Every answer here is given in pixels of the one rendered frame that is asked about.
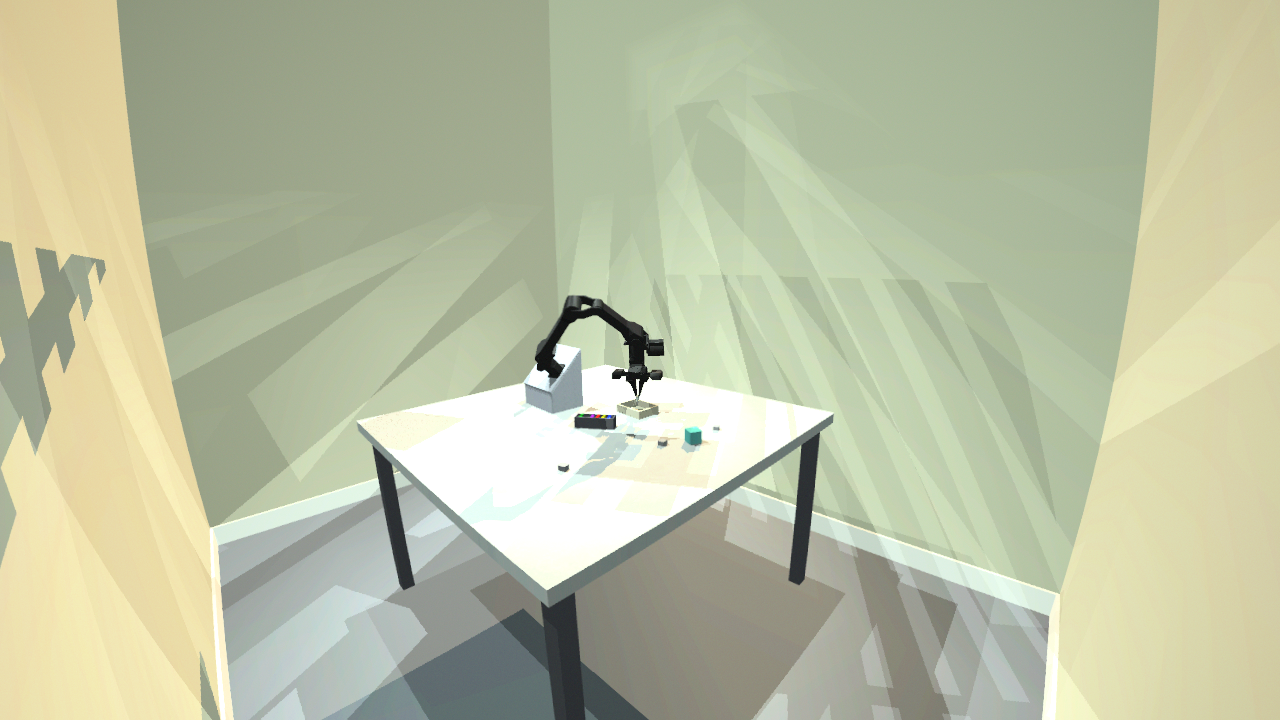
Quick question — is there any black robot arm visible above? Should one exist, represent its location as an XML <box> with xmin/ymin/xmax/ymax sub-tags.
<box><xmin>535</xmin><ymin>295</ymin><xmax>664</xmax><ymax>380</ymax></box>

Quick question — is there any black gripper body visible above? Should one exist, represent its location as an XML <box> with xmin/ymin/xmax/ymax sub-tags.
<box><xmin>611</xmin><ymin>357</ymin><xmax>663</xmax><ymax>380</ymax></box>

